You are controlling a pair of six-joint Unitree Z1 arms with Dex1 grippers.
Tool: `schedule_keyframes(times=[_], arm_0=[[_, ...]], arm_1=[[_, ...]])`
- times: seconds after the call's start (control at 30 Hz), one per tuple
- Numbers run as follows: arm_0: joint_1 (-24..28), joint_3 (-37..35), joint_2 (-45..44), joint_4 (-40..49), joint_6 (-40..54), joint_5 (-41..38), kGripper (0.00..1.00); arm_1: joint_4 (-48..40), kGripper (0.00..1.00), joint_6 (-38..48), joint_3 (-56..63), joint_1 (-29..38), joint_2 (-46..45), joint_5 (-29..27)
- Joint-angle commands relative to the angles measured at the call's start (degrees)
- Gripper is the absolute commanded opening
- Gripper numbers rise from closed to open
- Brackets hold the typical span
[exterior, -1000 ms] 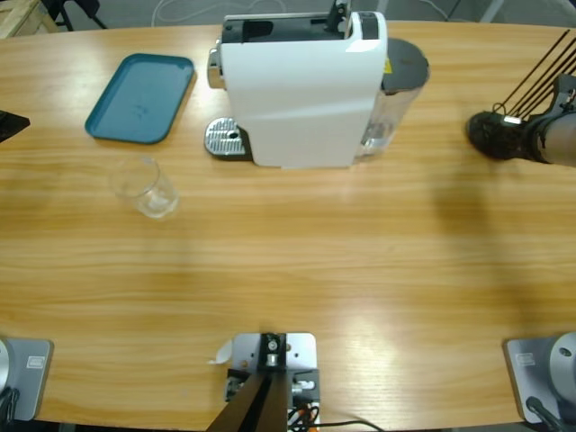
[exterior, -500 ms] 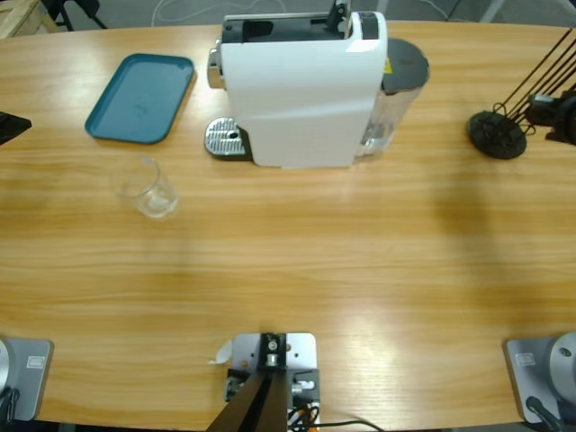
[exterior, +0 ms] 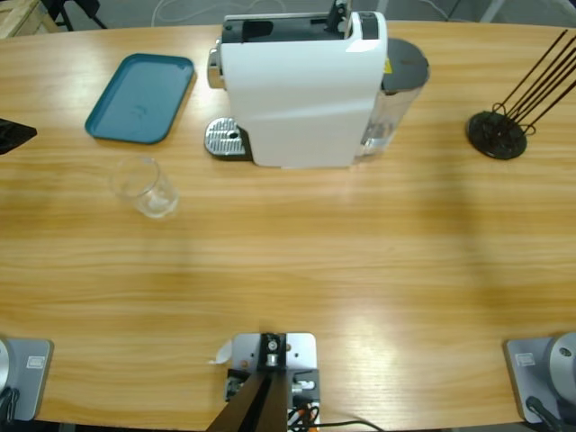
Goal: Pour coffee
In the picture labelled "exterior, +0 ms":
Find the white capsule coffee machine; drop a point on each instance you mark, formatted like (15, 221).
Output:
(292, 112)

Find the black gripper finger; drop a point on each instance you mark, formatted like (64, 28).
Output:
(13, 135)

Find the clear drinking glass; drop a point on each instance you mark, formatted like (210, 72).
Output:
(144, 198)

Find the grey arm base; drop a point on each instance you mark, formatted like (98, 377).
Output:
(27, 378)
(549, 369)

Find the black capsule holder with rods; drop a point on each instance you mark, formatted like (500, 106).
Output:
(486, 135)

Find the teal plastic tray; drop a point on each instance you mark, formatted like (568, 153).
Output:
(139, 99)

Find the white paper tape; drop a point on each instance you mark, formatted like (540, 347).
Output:
(222, 353)

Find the white mount block dark post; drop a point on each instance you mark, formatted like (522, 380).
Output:
(297, 355)

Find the clear water tank black lid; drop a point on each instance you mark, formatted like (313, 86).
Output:
(405, 63)

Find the wooden crate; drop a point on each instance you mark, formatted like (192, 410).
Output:
(18, 15)

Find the black stand legs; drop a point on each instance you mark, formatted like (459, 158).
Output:
(85, 15)

